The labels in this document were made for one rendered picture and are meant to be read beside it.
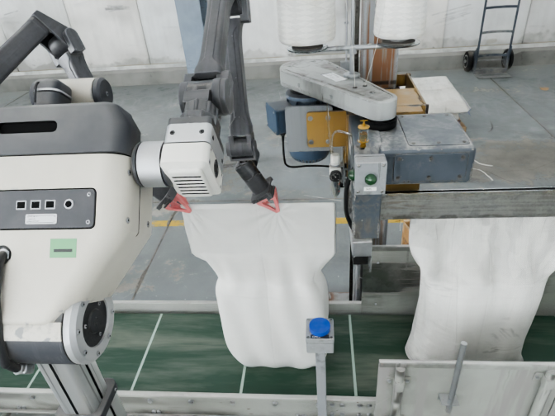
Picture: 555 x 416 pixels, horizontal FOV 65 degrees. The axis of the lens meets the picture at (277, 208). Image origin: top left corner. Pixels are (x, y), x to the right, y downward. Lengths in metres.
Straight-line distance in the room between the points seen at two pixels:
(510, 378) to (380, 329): 0.60
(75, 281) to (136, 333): 1.22
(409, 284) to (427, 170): 0.83
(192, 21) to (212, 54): 4.96
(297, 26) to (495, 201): 0.77
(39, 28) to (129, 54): 5.44
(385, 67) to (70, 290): 1.16
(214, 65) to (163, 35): 5.62
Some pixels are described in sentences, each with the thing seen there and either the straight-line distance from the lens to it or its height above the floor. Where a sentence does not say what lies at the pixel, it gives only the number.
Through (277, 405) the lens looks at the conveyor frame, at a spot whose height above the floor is 0.35.
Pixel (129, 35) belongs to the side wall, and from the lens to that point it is 6.78.
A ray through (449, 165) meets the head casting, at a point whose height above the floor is 1.29.
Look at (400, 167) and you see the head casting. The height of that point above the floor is 1.29.
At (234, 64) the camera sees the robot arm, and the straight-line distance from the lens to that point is 1.26.
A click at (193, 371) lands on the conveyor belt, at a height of 0.38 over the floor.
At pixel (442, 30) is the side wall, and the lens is 6.50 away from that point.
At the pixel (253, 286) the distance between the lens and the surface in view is 1.50.
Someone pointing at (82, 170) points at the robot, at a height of 1.47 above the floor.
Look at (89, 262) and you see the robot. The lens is 0.86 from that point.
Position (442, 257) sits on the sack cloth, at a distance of 1.52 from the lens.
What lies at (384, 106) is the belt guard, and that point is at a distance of 1.19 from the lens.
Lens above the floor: 1.82
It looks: 33 degrees down
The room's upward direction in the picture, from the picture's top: 5 degrees counter-clockwise
